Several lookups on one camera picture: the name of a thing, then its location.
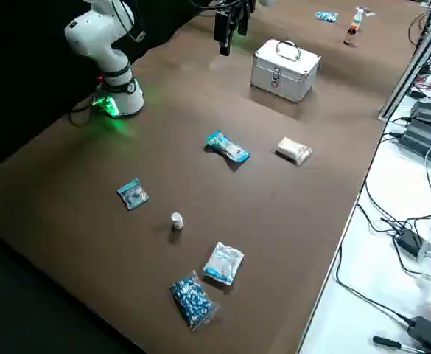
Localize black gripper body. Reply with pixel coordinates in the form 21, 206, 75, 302
217, 0, 256, 14

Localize chrome case handle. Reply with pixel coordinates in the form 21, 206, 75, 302
276, 40, 301, 60

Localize silver aluminium medicine case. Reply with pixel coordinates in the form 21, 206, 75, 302
250, 38, 322, 104

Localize cotton swab pack blue print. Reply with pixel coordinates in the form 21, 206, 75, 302
204, 129, 252, 163

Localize white gauze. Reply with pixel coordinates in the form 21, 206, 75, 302
275, 136, 314, 166

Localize dark grey power supply box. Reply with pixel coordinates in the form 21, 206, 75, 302
409, 99, 431, 128
399, 117, 431, 166

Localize bag of blue capsules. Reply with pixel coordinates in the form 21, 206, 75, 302
315, 10, 339, 23
169, 269, 223, 331

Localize brown glass bottle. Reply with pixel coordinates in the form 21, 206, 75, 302
343, 22, 359, 46

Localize small teal printed packet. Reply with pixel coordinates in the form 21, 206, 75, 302
116, 178, 150, 211

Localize white packet blue print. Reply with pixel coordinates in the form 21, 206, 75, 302
203, 241, 245, 287

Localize black power adapter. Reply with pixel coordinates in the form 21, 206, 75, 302
393, 228, 424, 261
406, 315, 431, 354

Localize black arm cable with tag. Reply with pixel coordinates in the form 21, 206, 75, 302
110, 0, 148, 44

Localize aluminium profile post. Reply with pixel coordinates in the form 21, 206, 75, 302
376, 3, 431, 121

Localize black cable at arm foot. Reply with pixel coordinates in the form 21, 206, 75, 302
67, 99, 102, 128

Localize black adapter cable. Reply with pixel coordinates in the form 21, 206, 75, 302
357, 202, 400, 237

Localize long black cable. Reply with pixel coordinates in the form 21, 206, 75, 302
334, 245, 413, 325

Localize black handled screwdriver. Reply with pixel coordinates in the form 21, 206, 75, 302
372, 334, 428, 354

